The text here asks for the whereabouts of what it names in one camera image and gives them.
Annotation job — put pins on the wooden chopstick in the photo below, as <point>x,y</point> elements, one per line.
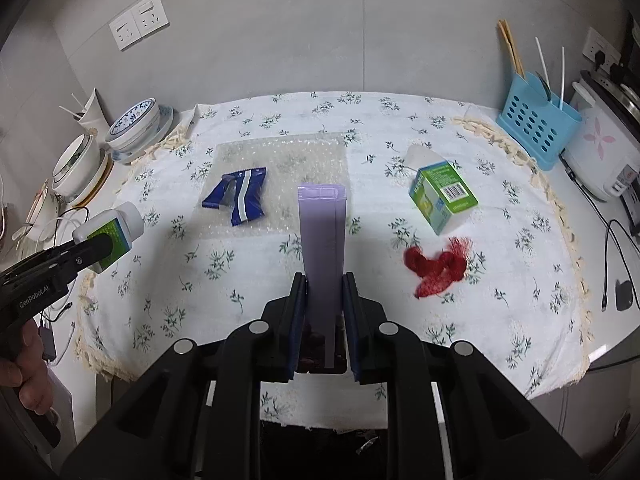
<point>514,47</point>
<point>507,47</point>

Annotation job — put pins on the white wall socket with plug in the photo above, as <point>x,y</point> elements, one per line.
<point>597,47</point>

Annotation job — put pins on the red mesh net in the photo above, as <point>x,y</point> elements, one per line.
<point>435,270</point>

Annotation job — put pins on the white floral rice cooker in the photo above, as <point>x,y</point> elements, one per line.
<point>600,145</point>

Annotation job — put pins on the blue snack packet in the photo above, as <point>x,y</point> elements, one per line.
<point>240,195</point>

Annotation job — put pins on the white floral tablecloth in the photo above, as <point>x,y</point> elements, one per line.
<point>380,125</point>

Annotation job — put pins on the small black puck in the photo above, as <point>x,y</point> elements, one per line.
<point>625,295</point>

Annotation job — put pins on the stack of bowls and plates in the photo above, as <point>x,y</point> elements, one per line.
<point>162,130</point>

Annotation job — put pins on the white cup with sticks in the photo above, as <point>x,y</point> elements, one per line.
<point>92,112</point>

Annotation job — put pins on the large white bowl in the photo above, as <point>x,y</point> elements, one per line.
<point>75,160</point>

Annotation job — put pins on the clear bubble wrap sheet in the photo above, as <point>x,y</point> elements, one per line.
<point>280,160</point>

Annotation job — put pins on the black trash bin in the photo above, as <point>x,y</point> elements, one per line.
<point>325,455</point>

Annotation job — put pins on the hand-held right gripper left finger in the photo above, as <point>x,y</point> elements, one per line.
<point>299,320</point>

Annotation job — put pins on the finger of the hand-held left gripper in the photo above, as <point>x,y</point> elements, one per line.
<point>85,255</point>

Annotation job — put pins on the white pill bottle green label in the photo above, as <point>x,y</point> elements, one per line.
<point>112,225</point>

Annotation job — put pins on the blue and white bowl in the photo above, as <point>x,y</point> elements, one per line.
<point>132,125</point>

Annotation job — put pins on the purple rectangular box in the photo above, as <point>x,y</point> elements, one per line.
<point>322,250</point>

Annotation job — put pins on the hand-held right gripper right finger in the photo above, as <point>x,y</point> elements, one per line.
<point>350,330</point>

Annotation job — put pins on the round wooden board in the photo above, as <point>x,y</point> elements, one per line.
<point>97,185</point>

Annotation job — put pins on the person's left hand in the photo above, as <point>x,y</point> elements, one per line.
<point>32,370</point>

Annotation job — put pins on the blue utensil holder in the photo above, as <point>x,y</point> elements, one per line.
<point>530,125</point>

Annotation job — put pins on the white plastic straw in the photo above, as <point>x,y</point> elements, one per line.
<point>542,67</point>
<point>562,77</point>

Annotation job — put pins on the green and white carton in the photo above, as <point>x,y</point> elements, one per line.
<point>445,195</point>

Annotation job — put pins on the small white bowl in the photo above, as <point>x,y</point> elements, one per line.
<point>40,210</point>

